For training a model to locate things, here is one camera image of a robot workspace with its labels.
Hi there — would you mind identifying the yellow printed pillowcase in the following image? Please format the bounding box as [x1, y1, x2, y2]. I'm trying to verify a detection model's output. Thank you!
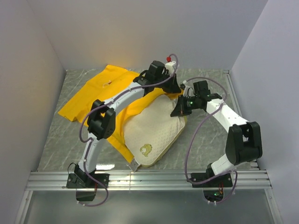
[58, 65, 165, 162]

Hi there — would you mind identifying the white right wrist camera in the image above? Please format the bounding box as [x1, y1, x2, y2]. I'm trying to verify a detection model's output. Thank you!
[180, 80, 195, 98]

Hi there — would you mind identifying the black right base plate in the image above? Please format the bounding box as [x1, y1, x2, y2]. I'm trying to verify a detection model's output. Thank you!
[188, 171, 234, 203]

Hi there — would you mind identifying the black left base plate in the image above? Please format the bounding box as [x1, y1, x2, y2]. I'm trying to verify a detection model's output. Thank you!
[66, 173, 109, 202]

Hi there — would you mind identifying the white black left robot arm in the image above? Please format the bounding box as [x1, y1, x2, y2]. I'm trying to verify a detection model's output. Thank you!
[67, 57, 181, 189]

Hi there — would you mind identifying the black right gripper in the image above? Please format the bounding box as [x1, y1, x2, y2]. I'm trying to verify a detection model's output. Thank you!
[170, 94, 199, 117]

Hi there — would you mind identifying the cream dotted foam pillow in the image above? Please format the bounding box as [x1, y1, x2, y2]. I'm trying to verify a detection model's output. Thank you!
[124, 95, 186, 172]

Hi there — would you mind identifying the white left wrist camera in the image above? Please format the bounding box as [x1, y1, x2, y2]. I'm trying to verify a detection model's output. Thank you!
[165, 56, 177, 74]

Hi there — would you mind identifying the aluminium front mounting rail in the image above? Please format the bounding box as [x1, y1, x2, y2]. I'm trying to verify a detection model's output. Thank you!
[25, 170, 272, 191]

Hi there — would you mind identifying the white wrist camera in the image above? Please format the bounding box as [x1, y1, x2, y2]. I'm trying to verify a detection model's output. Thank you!
[180, 80, 195, 98]
[165, 56, 177, 74]

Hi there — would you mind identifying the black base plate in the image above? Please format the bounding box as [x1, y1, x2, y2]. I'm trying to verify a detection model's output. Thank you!
[188, 171, 234, 203]
[66, 173, 109, 202]

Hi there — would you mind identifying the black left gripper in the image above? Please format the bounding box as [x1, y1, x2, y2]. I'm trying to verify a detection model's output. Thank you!
[155, 73, 182, 95]

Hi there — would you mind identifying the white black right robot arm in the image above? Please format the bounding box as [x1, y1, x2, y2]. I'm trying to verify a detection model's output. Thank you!
[171, 78, 263, 187]

